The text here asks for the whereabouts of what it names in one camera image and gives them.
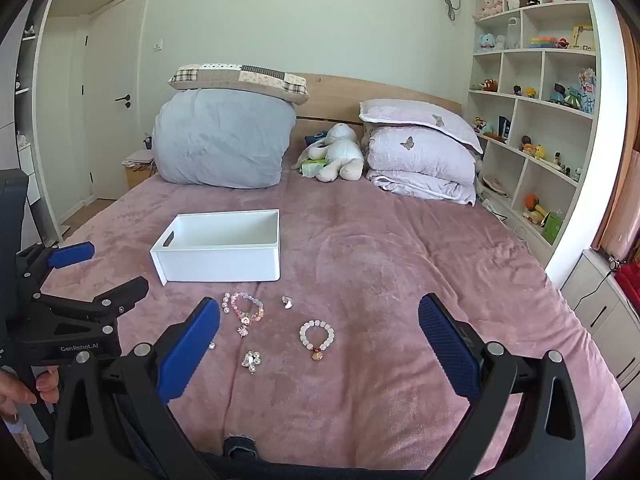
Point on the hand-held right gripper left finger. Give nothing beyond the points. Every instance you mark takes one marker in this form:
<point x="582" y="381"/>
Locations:
<point x="190" y="355"/>

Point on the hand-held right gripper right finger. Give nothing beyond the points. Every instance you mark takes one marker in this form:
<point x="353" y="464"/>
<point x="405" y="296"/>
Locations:
<point x="447" y="347"/>

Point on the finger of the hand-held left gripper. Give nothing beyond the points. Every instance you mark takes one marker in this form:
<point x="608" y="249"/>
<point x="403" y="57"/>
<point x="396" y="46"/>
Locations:
<point x="72" y="255"/>
<point x="110" y="297"/>

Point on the white plastic box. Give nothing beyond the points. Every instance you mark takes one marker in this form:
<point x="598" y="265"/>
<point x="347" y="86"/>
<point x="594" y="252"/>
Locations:
<point x="215" y="265"/>

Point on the person's left hand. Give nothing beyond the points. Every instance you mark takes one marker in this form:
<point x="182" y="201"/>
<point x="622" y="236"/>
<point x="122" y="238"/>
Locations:
<point x="22" y="392"/>

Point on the small flower charm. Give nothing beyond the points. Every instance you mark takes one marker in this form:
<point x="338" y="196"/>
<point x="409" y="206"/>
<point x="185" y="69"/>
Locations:
<point x="243" y="331"/>

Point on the wooden bedside table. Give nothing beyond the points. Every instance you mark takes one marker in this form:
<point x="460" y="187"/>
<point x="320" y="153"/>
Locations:
<point x="135" y="175"/>

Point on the silver heart charm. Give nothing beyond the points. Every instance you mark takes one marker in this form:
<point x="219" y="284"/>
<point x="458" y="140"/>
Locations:
<point x="287" y="302"/>

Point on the pink bedspread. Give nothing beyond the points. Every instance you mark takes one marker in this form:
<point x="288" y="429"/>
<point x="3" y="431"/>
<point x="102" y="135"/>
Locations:
<point x="375" y="260"/>

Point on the white door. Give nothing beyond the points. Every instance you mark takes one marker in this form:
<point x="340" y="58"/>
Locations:
<point x="110" y="135"/>

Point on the white open shelf unit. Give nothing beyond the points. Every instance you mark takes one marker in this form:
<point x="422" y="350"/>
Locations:
<point x="42" y="110"/>

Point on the white low cabinet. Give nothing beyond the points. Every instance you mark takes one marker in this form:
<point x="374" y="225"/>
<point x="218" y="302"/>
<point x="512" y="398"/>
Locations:
<point x="600" y="315"/>

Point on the green box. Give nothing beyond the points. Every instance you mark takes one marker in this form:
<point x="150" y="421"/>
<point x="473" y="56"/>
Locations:
<point x="551" y="227"/>

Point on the orange toy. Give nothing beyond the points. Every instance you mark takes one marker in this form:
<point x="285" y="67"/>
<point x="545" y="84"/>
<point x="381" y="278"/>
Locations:
<point x="531" y="201"/>

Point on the beige cloth pouch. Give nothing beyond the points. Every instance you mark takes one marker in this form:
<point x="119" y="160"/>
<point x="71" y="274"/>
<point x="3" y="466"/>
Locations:
<point x="492" y="185"/>

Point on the large grey pillow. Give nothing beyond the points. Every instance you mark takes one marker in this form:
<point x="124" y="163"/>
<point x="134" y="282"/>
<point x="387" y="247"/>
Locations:
<point x="220" y="140"/>

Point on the folded pink quilt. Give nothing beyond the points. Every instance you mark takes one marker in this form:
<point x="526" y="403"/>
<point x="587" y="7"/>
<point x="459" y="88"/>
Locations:
<point x="420" y="160"/>

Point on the red cloth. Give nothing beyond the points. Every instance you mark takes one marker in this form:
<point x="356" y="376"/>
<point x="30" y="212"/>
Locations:
<point x="630" y="280"/>

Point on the yellow toy figurines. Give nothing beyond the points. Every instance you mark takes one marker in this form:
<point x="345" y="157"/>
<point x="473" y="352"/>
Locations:
<point x="532" y="150"/>

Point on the white plush dog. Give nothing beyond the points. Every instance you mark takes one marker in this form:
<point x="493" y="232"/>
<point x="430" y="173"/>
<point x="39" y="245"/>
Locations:
<point x="340" y="152"/>

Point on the green tissue packet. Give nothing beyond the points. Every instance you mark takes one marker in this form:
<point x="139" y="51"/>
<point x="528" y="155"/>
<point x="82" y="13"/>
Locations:
<point x="312" y="166"/>

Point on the blue box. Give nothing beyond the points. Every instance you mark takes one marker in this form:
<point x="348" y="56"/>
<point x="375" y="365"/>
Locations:
<point x="505" y="127"/>

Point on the pink butterfly pillow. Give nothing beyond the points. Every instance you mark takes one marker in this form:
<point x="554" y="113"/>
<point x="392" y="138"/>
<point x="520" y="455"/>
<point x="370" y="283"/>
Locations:
<point x="415" y="112"/>

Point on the patchwork pillow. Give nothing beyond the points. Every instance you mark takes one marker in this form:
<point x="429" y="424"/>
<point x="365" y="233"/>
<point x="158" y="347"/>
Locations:
<point x="240" y="80"/>

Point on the white bookshelf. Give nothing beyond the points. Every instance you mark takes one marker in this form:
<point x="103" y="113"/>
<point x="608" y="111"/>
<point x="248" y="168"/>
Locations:
<point x="602" y="160"/>

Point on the blue plush toy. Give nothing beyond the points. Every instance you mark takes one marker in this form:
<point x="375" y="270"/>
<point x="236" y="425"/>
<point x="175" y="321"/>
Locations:
<point x="315" y="135"/>

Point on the wooden headboard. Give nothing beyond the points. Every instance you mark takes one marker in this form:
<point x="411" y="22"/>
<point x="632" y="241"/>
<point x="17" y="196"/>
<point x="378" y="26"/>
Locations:
<point x="330" y="100"/>

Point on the blue anime figure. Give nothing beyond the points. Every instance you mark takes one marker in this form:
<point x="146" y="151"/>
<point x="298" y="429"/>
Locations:
<point x="586" y="90"/>

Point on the brown curtain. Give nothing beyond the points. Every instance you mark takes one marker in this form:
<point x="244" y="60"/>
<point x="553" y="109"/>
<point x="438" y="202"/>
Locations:
<point x="631" y="100"/>

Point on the blue elephant plush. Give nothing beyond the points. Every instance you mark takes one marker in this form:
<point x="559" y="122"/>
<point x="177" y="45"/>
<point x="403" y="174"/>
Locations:
<point x="487" y="41"/>

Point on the pink bear plush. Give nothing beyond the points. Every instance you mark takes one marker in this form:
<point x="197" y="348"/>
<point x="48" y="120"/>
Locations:
<point x="492" y="6"/>

